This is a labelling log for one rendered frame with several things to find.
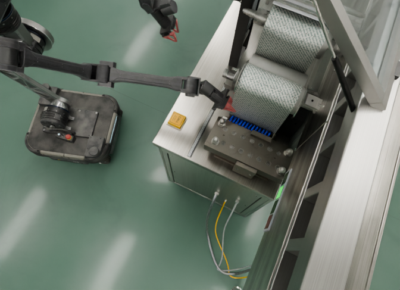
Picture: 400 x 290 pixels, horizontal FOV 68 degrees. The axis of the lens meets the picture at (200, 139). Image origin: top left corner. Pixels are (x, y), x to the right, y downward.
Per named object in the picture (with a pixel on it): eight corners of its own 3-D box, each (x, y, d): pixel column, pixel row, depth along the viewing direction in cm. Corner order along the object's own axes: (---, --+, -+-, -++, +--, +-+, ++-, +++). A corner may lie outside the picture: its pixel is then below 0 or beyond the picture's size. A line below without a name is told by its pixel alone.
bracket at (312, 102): (307, 95, 117) (309, 93, 115) (321, 101, 116) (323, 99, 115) (303, 105, 116) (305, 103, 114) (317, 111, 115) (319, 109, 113)
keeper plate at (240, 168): (233, 167, 144) (237, 160, 133) (252, 175, 142) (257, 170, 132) (231, 171, 143) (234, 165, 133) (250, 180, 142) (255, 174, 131)
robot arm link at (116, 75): (94, 85, 126) (97, 59, 125) (100, 86, 132) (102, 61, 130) (194, 98, 125) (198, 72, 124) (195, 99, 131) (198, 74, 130)
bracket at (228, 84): (222, 99, 158) (230, 65, 129) (233, 104, 157) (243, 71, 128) (218, 106, 156) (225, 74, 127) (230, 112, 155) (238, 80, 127)
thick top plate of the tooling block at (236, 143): (217, 121, 145) (218, 115, 140) (293, 155, 140) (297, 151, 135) (203, 148, 140) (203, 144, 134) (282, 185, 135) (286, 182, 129)
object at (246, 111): (229, 113, 142) (234, 94, 125) (274, 133, 139) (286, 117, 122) (228, 114, 142) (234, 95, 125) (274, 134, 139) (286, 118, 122)
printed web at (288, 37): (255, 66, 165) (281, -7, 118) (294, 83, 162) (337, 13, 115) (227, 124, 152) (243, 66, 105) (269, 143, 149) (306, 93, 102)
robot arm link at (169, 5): (144, -10, 134) (140, 5, 131) (165, -17, 129) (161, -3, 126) (159, 9, 144) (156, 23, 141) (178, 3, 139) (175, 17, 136)
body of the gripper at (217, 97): (214, 111, 135) (202, 102, 132) (223, 93, 138) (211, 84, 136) (222, 109, 129) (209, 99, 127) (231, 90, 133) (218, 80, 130)
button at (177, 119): (174, 112, 154) (174, 110, 152) (186, 118, 153) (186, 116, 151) (168, 123, 152) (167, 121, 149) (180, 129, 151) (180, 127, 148)
